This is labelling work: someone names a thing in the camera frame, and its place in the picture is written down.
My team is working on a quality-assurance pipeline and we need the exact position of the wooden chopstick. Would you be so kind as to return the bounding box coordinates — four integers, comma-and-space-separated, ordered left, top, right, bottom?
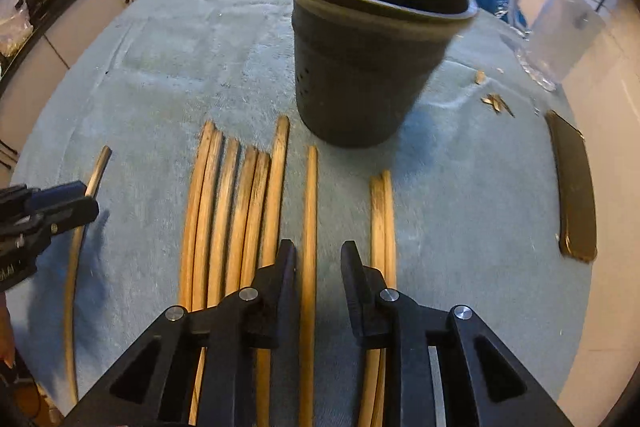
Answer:
224, 145, 257, 296
240, 152, 270, 288
179, 120, 215, 311
206, 138, 240, 307
62, 144, 113, 408
358, 176, 385, 427
298, 146, 318, 427
372, 170, 397, 426
256, 115, 290, 427
188, 128, 225, 426

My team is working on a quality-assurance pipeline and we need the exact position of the dark grey utensil holder cup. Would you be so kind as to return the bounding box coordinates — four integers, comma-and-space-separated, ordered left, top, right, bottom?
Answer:
292, 0, 478, 147

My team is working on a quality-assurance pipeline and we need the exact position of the grey towel table cover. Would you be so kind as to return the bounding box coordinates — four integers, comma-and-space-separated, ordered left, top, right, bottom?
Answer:
13, 0, 591, 426

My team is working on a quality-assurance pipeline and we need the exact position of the black smartphone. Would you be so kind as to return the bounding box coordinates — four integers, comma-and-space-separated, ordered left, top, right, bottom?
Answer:
544, 109, 598, 263

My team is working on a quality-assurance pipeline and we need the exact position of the clear glass pitcher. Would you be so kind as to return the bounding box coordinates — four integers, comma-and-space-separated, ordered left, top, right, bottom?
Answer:
506, 0, 604, 92

